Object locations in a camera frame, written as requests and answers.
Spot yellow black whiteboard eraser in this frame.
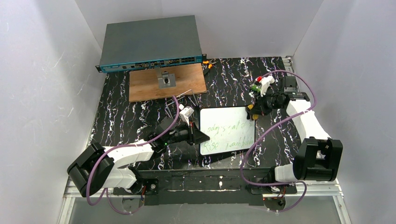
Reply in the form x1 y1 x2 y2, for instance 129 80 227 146
245 104 262 120

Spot white whiteboard black frame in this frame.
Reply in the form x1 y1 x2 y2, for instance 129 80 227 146
199 106 255 155

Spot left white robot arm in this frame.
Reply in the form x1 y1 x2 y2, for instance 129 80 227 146
67 118 210 197

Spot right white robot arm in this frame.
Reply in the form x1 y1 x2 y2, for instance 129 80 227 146
246 76 343 183

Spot green white marker tool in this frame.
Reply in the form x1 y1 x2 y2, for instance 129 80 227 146
250 84 261 93

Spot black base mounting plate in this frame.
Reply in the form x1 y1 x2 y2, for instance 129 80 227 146
113 168 297 206

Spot brown wooden board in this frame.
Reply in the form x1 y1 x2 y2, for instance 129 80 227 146
128 63 207 102

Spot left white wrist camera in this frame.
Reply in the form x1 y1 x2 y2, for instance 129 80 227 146
179 104 194 124

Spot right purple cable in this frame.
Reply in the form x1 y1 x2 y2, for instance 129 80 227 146
240 70 318 213

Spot purple cable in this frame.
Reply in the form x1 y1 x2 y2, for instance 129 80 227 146
86 95 181 216
240 70 318 213

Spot grey metal stand bracket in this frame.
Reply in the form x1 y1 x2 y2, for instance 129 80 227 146
155 68 176 89

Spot orange handled pliers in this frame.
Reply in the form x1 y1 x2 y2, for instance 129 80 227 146
202 59 216 76

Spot grey network switch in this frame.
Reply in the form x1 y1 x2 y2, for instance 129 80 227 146
96 15 206 73

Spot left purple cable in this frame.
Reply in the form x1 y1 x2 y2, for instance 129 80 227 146
86 95 181 216

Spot aluminium rail frame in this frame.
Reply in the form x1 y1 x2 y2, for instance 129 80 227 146
57 56 352 224

